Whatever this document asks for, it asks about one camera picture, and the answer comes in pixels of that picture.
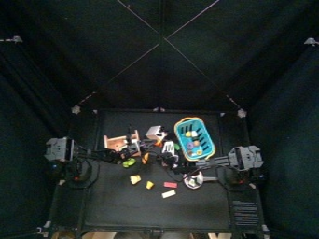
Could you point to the yellow toy cheese wedge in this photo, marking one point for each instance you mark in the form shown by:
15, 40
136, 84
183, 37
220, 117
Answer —
135, 179

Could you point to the yellow toy food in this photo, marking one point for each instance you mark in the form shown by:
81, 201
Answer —
188, 134

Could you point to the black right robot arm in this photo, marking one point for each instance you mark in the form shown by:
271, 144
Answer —
244, 157

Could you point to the white text label sticker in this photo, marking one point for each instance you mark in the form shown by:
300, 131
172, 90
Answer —
244, 213

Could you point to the red toy block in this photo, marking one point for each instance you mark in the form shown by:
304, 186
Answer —
169, 185

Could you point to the purple toy food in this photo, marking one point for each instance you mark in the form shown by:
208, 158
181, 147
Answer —
189, 145

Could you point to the wooden toy box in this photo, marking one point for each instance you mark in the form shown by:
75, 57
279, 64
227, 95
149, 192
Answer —
113, 142

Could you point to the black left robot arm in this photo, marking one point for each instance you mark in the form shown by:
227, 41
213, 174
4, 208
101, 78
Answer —
61, 149

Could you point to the cream toy block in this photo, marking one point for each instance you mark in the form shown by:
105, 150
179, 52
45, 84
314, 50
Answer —
168, 194

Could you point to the small yellow toy piece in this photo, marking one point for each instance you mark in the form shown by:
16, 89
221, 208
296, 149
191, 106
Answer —
149, 185

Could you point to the lime green toy food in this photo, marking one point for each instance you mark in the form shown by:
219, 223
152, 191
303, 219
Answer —
128, 162

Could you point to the green toy leaves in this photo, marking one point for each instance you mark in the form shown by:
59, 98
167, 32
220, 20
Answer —
176, 146

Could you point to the grey frame bracket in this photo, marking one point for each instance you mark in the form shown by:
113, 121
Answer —
310, 41
16, 39
242, 113
75, 109

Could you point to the white toy toaster box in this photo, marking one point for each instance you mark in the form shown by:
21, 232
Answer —
155, 133

